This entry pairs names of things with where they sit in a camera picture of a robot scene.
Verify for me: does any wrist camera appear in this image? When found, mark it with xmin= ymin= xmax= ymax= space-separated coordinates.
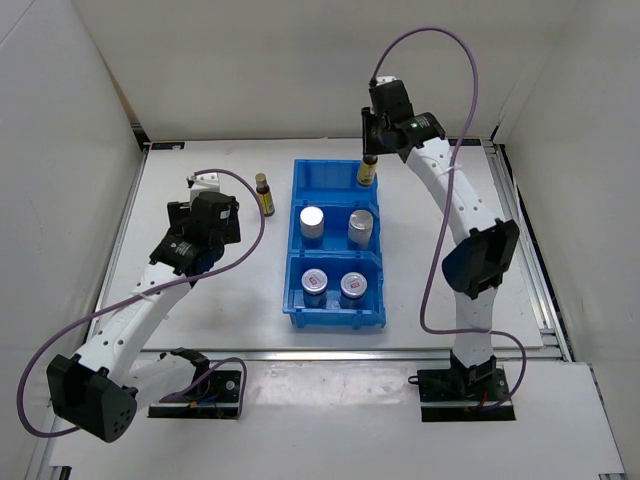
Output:
xmin=376 ymin=76 xmax=397 ymax=86
xmin=187 ymin=173 xmax=220 ymax=203

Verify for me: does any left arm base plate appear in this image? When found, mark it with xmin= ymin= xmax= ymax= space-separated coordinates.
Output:
xmin=147 ymin=357 xmax=248 ymax=420

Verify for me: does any aluminium frame rail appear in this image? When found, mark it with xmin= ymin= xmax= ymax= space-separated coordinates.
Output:
xmin=25 ymin=146 xmax=149 ymax=479
xmin=139 ymin=347 xmax=471 ymax=362
xmin=483 ymin=141 xmax=573 ymax=362

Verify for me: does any tall silver-capped shaker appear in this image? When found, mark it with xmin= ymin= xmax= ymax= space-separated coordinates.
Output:
xmin=348 ymin=209 xmax=374 ymax=249
xmin=299 ymin=206 xmax=324 ymax=248

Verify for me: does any short spice jar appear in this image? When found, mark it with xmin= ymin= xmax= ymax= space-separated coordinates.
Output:
xmin=339 ymin=271 xmax=368 ymax=310
xmin=301 ymin=268 xmax=328 ymax=309

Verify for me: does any blue near storage bin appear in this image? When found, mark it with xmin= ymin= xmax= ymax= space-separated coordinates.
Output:
xmin=283 ymin=252 xmax=386 ymax=329

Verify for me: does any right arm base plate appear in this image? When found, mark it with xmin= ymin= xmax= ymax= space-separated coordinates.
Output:
xmin=408 ymin=368 xmax=516 ymax=423

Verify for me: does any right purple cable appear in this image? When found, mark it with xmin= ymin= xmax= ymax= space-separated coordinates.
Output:
xmin=369 ymin=27 xmax=527 ymax=411

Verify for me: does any small brown sauce bottle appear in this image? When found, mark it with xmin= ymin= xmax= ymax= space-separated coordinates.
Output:
xmin=255 ymin=173 xmax=275 ymax=217
xmin=356 ymin=154 xmax=378 ymax=187

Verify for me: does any right aluminium frame rail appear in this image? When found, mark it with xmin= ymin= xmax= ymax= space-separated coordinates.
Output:
xmin=483 ymin=141 xmax=573 ymax=362

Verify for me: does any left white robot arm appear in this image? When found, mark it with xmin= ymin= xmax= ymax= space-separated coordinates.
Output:
xmin=46 ymin=191 xmax=240 ymax=443

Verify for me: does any purple cable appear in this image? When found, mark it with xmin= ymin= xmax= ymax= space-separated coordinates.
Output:
xmin=15 ymin=168 xmax=268 ymax=440
xmin=369 ymin=27 xmax=527 ymax=411

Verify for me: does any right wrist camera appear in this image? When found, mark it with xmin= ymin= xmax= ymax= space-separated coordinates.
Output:
xmin=376 ymin=76 xmax=397 ymax=86

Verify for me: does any left aluminium frame rail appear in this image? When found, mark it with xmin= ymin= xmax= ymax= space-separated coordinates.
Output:
xmin=25 ymin=146 xmax=149 ymax=479

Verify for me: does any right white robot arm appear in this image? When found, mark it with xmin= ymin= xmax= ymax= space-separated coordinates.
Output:
xmin=361 ymin=77 xmax=519 ymax=400

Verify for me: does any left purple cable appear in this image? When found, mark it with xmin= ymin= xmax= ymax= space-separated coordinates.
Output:
xmin=15 ymin=168 xmax=268 ymax=440

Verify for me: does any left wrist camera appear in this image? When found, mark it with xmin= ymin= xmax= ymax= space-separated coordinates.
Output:
xmin=187 ymin=173 xmax=220 ymax=203

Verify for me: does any front aluminium frame rail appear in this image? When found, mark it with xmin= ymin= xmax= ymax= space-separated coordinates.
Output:
xmin=139 ymin=347 xmax=471 ymax=362

